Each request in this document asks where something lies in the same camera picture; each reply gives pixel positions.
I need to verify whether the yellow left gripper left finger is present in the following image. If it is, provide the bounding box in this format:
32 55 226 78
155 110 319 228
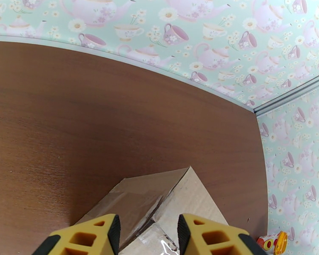
31 213 122 255

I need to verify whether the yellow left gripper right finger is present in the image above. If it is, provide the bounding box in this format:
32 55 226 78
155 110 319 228
177 213 269 255

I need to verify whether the brown cardboard express box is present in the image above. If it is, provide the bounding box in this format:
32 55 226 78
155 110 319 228
74 165 230 255

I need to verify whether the aluminium frame post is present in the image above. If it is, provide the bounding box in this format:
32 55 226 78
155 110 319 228
252 73 319 116

